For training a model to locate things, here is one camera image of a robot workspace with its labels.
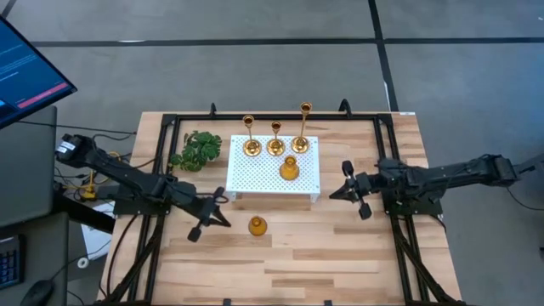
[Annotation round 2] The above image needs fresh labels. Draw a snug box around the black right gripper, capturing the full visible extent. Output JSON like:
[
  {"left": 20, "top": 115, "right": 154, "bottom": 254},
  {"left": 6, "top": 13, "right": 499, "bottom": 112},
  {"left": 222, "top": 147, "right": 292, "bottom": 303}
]
[{"left": 329, "top": 160, "right": 377, "bottom": 221}]

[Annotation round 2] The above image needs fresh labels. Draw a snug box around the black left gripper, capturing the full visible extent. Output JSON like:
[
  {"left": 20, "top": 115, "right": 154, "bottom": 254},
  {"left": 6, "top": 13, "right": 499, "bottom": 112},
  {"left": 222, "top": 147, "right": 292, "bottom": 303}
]
[{"left": 186, "top": 185, "right": 232, "bottom": 243}]

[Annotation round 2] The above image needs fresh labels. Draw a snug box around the amber glass vase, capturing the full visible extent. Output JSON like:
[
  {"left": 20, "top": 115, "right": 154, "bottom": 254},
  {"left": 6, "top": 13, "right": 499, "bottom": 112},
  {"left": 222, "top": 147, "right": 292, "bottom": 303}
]
[
  {"left": 279, "top": 155, "right": 301, "bottom": 182},
  {"left": 247, "top": 215, "right": 269, "bottom": 237}
]

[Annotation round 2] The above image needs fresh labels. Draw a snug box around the tall gold candlestick holder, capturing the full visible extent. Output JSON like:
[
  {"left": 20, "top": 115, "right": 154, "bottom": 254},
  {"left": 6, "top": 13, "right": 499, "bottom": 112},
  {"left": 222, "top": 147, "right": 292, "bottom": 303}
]
[{"left": 291, "top": 100, "right": 314, "bottom": 155}]

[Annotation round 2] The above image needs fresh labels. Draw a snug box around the medium gold candlestick holder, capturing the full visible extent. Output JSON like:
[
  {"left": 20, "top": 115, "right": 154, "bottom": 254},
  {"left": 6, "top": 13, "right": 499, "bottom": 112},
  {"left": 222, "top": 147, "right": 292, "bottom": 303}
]
[{"left": 241, "top": 113, "right": 263, "bottom": 158}]

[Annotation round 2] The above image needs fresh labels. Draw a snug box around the short gold candlestick holder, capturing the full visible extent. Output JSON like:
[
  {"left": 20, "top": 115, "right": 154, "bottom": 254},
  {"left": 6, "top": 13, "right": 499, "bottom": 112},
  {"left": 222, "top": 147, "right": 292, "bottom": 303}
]
[{"left": 266, "top": 120, "right": 286, "bottom": 157}]

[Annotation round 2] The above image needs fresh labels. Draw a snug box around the white perforated metal shelf riser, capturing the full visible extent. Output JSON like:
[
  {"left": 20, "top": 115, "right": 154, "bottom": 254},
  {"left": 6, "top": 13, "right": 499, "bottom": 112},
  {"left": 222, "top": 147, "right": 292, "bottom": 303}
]
[{"left": 224, "top": 134, "right": 321, "bottom": 203}]

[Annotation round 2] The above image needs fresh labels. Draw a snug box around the green artificial plant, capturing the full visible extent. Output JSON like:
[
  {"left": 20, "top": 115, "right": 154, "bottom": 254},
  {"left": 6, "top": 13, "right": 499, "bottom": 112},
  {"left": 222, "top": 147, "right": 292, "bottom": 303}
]
[{"left": 168, "top": 130, "right": 224, "bottom": 174}]

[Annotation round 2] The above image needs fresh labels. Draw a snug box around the white paper sheet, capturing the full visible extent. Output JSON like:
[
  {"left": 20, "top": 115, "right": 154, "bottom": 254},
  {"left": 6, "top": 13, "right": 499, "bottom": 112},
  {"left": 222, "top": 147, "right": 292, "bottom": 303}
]
[{"left": 80, "top": 201, "right": 116, "bottom": 260}]

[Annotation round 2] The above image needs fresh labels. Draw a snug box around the yellow clamp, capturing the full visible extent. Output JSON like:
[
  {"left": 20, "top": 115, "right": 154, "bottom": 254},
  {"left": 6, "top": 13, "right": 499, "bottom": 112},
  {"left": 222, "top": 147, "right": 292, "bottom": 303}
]
[{"left": 78, "top": 169, "right": 99, "bottom": 201}]

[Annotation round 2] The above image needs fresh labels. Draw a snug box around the black diagonal beam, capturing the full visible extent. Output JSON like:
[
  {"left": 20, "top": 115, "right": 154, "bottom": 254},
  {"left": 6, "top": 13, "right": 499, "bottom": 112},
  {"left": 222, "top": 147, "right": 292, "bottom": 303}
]
[{"left": 53, "top": 182, "right": 116, "bottom": 235}]

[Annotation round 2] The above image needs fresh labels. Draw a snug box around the grey desk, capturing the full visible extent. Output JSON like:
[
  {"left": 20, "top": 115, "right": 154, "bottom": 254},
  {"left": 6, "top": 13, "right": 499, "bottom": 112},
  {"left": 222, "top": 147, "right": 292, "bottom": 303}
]
[{"left": 0, "top": 211, "right": 70, "bottom": 306}]

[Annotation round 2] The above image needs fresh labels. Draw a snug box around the grey floor object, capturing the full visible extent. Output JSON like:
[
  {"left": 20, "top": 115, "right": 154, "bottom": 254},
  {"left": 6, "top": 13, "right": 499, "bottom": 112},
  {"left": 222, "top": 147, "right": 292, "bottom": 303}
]
[{"left": 516, "top": 152, "right": 544, "bottom": 176}]

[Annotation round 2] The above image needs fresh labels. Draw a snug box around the black computer mouse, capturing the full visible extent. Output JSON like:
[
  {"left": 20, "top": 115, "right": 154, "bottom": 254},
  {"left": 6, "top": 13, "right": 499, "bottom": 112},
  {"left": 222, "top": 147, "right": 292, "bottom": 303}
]
[{"left": 20, "top": 279, "right": 55, "bottom": 306}]

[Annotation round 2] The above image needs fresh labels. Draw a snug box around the grey cabinet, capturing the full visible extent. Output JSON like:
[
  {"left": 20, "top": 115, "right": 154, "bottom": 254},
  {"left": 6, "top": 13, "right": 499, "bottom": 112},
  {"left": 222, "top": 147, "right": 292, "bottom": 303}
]
[{"left": 0, "top": 105, "right": 59, "bottom": 229}]

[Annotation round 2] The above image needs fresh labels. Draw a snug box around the black keyboard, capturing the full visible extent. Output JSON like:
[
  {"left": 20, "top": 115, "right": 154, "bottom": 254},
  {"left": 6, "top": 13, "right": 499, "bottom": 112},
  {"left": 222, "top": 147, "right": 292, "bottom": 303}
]
[{"left": 0, "top": 235, "right": 23, "bottom": 291}]

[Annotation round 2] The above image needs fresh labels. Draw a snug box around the computer monitor blue screen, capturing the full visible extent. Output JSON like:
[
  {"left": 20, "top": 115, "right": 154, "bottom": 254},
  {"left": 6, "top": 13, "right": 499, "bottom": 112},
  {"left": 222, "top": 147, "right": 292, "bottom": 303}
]
[{"left": 0, "top": 16, "right": 78, "bottom": 131}]

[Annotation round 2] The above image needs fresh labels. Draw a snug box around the black hanging cable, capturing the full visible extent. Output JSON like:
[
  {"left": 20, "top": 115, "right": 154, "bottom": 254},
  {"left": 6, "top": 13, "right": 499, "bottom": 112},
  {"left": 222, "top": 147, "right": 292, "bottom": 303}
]
[{"left": 105, "top": 214, "right": 141, "bottom": 298}]

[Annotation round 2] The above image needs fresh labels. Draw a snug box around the black curved cable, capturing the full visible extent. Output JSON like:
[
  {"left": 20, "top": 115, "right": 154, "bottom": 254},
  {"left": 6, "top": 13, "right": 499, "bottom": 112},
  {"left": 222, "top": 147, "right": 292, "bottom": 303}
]
[{"left": 91, "top": 132, "right": 138, "bottom": 143}]

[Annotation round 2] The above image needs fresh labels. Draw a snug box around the black floor cable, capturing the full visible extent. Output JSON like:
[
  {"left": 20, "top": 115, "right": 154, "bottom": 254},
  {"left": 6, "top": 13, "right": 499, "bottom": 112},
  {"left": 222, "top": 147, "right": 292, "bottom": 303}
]
[
  {"left": 506, "top": 186, "right": 544, "bottom": 213},
  {"left": 16, "top": 120, "right": 138, "bottom": 136}
]

